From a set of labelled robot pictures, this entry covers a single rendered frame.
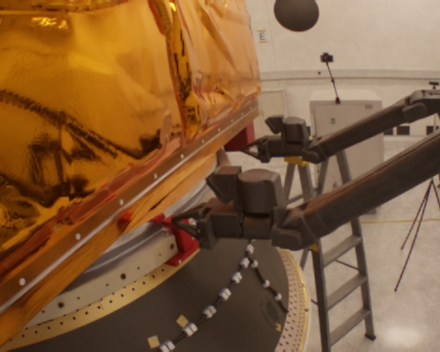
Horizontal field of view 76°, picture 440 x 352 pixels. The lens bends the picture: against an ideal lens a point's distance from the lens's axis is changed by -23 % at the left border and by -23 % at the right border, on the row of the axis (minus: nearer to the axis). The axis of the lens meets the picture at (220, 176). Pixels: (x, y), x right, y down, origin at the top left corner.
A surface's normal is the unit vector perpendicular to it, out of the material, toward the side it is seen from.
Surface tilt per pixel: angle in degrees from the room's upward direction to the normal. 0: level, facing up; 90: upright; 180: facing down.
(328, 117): 90
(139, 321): 62
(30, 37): 87
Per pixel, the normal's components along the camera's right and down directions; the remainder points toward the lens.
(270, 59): -0.30, 0.35
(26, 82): 0.94, -0.04
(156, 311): 0.61, -0.33
